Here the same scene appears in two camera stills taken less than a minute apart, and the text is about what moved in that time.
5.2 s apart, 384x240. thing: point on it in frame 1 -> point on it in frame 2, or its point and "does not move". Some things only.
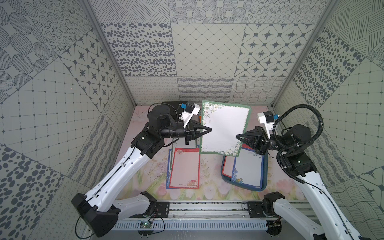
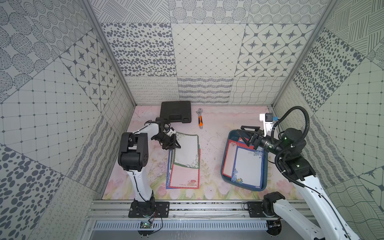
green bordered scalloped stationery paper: [227, 120] -> [188, 155]
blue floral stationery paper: [168, 171] does not move
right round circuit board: [274, 227] does not move
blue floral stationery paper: [248, 168] does not move
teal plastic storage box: [228, 179] does not move
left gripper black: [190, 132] -> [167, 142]
